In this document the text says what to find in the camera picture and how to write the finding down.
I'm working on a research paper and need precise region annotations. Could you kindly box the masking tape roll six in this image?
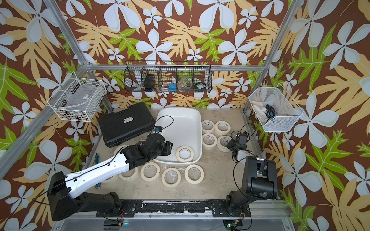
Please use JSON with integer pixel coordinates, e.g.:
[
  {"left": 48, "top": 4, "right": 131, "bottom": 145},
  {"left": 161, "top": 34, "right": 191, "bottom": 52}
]
[{"left": 217, "top": 136, "right": 232, "bottom": 153}]

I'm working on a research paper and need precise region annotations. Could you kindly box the masking tape roll four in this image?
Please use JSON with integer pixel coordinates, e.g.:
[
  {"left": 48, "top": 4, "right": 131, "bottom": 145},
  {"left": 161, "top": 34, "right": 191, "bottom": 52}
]
[{"left": 118, "top": 168, "right": 139, "bottom": 182}]

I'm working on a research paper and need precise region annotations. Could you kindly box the masking tape roll seven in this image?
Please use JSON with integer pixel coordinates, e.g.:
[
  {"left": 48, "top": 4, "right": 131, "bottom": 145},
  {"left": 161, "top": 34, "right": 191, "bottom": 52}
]
[{"left": 140, "top": 162, "right": 161, "bottom": 182}]

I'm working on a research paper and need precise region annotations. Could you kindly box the masking tape roll ten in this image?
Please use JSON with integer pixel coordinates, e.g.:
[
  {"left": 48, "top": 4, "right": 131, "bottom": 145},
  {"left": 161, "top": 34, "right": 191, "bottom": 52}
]
[{"left": 202, "top": 133, "right": 217, "bottom": 150}]

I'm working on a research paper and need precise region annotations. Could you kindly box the masking tape roll eight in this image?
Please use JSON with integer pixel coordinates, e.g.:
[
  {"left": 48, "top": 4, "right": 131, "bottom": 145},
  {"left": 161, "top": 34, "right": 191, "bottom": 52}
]
[{"left": 201, "top": 120, "right": 215, "bottom": 134}]

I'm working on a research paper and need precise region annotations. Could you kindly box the masking tape roll nine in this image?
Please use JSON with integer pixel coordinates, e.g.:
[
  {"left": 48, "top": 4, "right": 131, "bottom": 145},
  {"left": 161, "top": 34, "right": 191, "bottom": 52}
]
[{"left": 161, "top": 168, "right": 181, "bottom": 188}]

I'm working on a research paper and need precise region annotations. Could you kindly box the masking tape roll eleven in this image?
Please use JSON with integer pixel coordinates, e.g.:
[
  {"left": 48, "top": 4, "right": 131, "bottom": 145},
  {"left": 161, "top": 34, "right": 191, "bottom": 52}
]
[{"left": 176, "top": 146, "right": 194, "bottom": 162}]

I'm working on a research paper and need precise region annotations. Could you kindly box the white plastic storage box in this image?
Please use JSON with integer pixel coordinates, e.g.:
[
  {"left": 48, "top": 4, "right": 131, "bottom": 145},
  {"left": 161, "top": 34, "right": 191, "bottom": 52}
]
[{"left": 154, "top": 107, "right": 202, "bottom": 166}]

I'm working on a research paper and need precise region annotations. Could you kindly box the masking tape roll twelve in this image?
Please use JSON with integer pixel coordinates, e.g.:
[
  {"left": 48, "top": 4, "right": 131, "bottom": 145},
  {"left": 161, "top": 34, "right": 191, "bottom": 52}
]
[{"left": 185, "top": 165, "right": 205, "bottom": 185}]

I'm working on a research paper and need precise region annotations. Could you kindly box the masking tape roll one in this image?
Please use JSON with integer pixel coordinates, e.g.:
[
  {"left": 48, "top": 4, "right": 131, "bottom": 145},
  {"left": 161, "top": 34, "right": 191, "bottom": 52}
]
[{"left": 113, "top": 145, "right": 128, "bottom": 155}]

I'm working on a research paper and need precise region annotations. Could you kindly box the masking tape roll three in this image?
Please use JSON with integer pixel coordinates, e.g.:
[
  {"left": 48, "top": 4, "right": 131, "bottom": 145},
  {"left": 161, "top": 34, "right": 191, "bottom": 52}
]
[{"left": 101, "top": 175, "right": 119, "bottom": 184}]

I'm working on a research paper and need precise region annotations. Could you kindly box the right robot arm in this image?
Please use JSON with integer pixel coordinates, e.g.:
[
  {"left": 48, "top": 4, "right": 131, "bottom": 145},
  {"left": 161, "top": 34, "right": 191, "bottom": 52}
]
[{"left": 225, "top": 132, "right": 278, "bottom": 217}]

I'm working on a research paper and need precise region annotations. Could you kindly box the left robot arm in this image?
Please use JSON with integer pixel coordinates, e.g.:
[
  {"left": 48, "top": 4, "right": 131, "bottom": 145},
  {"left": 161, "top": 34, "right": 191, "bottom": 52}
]
[{"left": 46, "top": 133, "right": 173, "bottom": 221}]

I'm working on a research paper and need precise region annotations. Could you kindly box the masking tape roll five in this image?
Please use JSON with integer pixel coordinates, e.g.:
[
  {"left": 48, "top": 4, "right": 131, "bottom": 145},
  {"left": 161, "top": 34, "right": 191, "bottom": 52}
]
[{"left": 215, "top": 121, "right": 231, "bottom": 136}]

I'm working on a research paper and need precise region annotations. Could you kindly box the black box in basket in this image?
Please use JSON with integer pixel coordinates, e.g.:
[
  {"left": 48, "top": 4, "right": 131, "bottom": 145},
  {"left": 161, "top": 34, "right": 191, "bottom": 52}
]
[{"left": 144, "top": 74, "right": 156, "bottom": 91}]

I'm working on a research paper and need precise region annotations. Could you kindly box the blue box in basket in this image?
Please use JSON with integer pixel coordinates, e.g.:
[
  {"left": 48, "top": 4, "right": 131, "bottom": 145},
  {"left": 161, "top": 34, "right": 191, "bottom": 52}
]
[{"left": 168, "top": 84, "right": 177, "bottom": 93}]

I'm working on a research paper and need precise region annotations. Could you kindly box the black plastic tool case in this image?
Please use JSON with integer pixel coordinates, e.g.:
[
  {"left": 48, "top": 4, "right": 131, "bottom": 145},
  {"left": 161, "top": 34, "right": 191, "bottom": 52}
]
[{"left": 98, "top": 102, "right": 155, "bottom": 148}]

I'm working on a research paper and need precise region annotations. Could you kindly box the white mesh basket right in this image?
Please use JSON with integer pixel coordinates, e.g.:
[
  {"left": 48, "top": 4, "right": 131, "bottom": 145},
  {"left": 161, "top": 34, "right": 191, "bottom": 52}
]
[{"left": 249, "top": 84, "right": 304, "bottom": 133}]

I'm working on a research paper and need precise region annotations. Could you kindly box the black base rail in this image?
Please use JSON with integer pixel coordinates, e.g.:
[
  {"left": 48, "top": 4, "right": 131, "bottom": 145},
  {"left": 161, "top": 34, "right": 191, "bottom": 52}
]
[{"left": 96, "top": 199, "right": 251, "bottom": 218}]

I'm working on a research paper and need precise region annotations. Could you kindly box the black wire basket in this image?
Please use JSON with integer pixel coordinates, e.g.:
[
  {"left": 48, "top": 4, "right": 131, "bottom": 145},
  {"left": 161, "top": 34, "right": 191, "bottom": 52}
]
[{"left": 123, "top": 61, "right": 213, "bottom": 93}]

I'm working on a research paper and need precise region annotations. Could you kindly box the white wire basket left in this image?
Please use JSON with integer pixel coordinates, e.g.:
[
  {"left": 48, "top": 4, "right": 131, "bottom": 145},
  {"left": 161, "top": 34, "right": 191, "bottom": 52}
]
[{"left": 48, "top": 78, "right": 107, "bottom": 122}]

